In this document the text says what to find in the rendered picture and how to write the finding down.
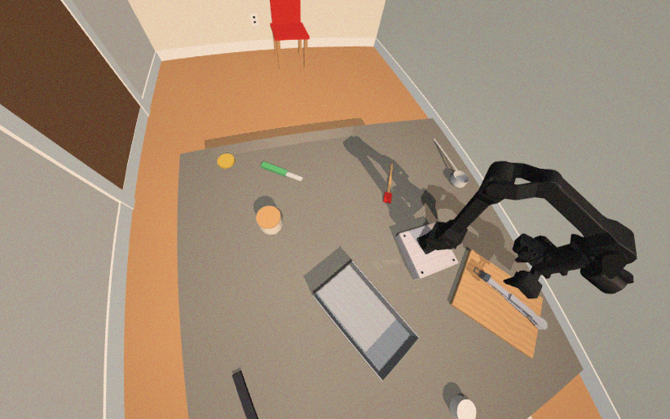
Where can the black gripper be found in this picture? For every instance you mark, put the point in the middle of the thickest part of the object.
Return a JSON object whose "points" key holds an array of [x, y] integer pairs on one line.
{"points": [[527, 282]]}

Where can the grey rectangular tin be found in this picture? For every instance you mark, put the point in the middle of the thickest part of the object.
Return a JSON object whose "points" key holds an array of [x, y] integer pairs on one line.
{"points": [[366, 319]]}

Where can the light wooden board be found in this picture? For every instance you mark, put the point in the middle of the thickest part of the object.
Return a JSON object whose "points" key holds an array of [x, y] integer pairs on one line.
{"points": [[484, 304]]}

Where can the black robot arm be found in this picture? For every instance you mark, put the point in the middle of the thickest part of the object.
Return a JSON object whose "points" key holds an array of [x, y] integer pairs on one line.
{"points": [[601, 254]]}

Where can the white cylindrical container with orange lid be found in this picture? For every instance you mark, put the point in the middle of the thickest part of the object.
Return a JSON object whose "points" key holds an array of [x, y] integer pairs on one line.
{"points": [[269, 220]]}

